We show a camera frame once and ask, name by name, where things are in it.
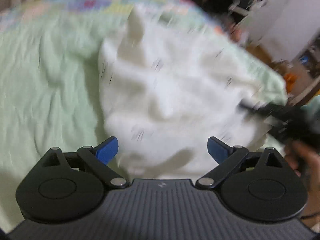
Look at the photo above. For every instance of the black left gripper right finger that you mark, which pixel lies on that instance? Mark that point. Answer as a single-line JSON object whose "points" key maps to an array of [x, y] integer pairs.
{"points": [[229, 159]]}

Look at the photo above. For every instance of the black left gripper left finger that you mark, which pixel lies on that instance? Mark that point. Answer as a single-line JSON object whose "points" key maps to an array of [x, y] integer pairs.
{"points": [[97, 159]]}

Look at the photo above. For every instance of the white bow-print cloth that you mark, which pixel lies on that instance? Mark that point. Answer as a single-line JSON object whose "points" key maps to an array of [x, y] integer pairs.
{"points": [[164, 92]]}

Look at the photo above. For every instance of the person's right hand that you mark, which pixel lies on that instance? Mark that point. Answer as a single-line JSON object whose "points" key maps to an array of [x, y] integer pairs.
{"points": [[293, 151]]}

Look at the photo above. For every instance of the light green quilt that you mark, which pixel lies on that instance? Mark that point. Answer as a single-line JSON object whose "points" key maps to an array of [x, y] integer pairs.
{"points": [[50, 95]]}

